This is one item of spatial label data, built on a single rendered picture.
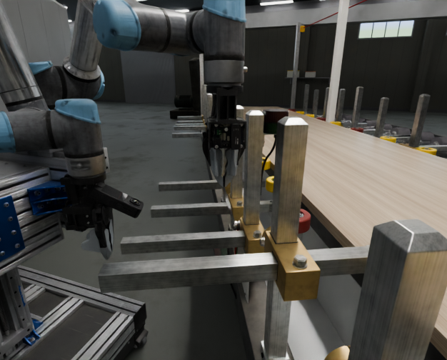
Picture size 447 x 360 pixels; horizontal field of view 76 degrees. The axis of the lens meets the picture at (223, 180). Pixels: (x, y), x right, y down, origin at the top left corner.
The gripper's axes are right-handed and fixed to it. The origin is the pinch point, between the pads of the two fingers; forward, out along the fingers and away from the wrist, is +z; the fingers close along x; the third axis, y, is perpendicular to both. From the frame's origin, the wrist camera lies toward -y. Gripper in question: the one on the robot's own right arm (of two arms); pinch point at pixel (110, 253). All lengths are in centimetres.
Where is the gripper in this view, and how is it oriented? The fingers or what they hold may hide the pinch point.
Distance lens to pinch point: 75.7
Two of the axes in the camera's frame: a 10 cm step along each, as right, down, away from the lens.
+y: -9.9, 0.4, -1.1
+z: 0.0, 9.4, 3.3
